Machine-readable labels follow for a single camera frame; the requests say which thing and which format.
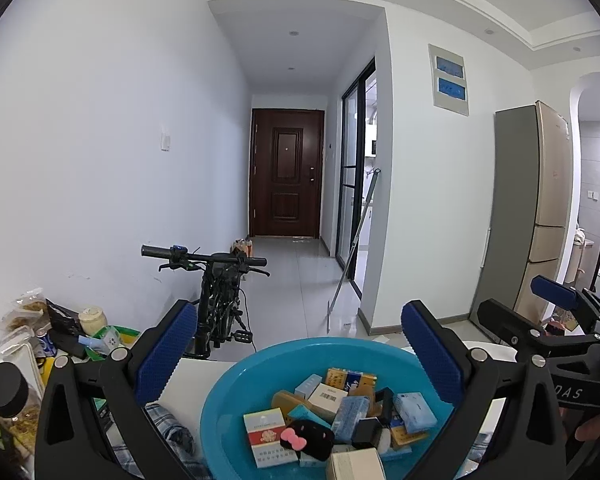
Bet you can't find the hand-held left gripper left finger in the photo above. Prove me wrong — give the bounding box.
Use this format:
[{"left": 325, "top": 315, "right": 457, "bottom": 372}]
[{"left": 34, "top": 299, "right": 211, "bottom": 480}]

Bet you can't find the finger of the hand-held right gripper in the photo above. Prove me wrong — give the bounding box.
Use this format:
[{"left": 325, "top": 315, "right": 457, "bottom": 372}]
[
  {"left": 472, "top": 299, "right": 600, "bottom": 361},
  {"left": 530, "top": 275, "right": 600, "bottom": 323}
]

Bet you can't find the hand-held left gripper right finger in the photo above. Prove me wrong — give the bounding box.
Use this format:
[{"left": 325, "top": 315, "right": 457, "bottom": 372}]
[{"left": 400, "top": 300, "right": 567, "bottom": 480}]

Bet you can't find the pale blue packet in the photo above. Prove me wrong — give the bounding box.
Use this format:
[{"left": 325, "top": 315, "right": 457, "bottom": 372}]
[{"left": 392, "top": 392, "right": 439, "bottom": 434}]

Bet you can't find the yellow packet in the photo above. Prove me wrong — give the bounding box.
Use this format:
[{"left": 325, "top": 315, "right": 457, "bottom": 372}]
[{"left": 390, "top": 425, "right": 429, "bottom": 447}]

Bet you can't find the blue plastic basin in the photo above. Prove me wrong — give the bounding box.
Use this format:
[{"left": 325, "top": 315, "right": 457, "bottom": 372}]
[{"left": 200, "top": 337, "right": 457, "bottom": 480}]

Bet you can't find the yellow blue box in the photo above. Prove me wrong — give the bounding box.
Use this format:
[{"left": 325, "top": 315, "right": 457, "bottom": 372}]
[{"left": 325, "top": 367, "right": 379, "bottom": 391}]

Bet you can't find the small black box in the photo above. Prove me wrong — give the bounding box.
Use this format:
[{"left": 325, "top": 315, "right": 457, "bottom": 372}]
[{"left": 351, "top": 417, "right": 384, "bottom": 451}]

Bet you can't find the blue tissue pack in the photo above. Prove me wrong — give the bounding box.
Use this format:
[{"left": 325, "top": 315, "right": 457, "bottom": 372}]
[{"left": 330, "top": 396, "right": 371, "bottom": 444}]

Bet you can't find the white barcode box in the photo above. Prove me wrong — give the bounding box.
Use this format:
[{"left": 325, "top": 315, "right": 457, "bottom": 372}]
[{"left": 307, "top": 383, "right": 349, "bottom": 416}]

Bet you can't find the light blue small box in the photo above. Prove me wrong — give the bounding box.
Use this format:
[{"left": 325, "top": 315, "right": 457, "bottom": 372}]
[{"left": 294, "top": 374, "right": 324, "bottom": 401}]

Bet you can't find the beige cardboard box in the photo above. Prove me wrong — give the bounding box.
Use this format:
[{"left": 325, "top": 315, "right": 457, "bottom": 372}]
[{"left": 326, "top": 447, "right": 386, "bottom": 480}]

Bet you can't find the brown box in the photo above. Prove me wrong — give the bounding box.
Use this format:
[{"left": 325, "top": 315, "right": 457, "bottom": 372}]
[{"left": 271, "top": 391, "right": 314, "bottom": 419}]

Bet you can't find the red white cigarette box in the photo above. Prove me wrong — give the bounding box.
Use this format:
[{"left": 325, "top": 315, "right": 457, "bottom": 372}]
[{"left": 243, "top": 407, "right": 301, "bottom": 469}]

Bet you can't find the black plush with pink bow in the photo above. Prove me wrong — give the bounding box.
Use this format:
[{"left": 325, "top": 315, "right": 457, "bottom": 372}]
[{"left": 280, "top": 420, "right": 336, "bottom": 461}]

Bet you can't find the person's right hand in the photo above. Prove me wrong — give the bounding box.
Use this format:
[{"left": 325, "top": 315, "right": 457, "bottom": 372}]
[{"left": 562, "top": 405, "right": 600, "bottom": 442}]

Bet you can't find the green white carton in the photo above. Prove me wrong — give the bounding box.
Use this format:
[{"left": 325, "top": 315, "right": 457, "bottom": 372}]
[{"left": 82, "top": 325, "right": 126, "bottom": 361}]

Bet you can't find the blue plaid cloth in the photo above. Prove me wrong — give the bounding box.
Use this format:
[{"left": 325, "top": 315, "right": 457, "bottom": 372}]
[{"left": 92, "top": 400, "right": 506, "bottom": 480}]

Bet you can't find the black bicycle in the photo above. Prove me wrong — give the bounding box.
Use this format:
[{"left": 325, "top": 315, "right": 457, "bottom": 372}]
[{"left": 140, "top": 244, "right": 271, "bottom": 361}]

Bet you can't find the jar with cream lid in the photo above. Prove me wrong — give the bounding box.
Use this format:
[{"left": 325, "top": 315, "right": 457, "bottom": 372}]
[{"left": 78, "top": 306, "right": 106, "bottom": 336}]

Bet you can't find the beige refrigerator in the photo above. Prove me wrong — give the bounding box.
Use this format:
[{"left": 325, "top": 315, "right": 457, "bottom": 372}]
[{"left": 470, "top": 101, "right": 581, "bottom": 333}]

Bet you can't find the black foil bag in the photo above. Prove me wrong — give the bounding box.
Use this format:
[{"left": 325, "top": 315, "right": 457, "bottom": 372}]
[{"left": 45, "top": 299, "right": 87, "bottom": 357}]

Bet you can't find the clear plastic food bag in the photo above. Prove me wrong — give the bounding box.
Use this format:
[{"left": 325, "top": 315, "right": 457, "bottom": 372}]
[{"left": 0, "top": 327, "right": 46, "bottom": 402}]

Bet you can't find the clear snack bag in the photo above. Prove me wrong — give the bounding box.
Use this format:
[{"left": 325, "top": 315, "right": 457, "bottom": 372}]
[{"left": 1, "top": 287, "right": 49, "bottom": 332}]

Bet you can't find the clear jar black lid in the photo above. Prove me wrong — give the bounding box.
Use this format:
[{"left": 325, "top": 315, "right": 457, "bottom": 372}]
[{"left": 0, "top": 360, "right": 31, "bottom": 422}]

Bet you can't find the black framed glass door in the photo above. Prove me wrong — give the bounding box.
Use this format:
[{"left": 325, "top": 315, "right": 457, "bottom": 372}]
[{"left": 336, "top": 57, "right": 377, "bottom": 282}]

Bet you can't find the brown wooden door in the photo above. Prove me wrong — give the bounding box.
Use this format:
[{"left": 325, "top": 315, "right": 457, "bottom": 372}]
[{"left": 250, "top": 108, "right": 326, "bottom": 239}]

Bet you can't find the metal mop handle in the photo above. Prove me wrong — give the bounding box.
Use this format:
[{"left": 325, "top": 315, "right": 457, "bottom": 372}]
[{"left": 325, "top": 167, "right": 382, "bottom": 334}]

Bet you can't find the grey wall panel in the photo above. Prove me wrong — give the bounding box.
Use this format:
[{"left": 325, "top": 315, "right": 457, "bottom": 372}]
[{"left": 428, "top": 44, "right": 470, "bottom": 117}]

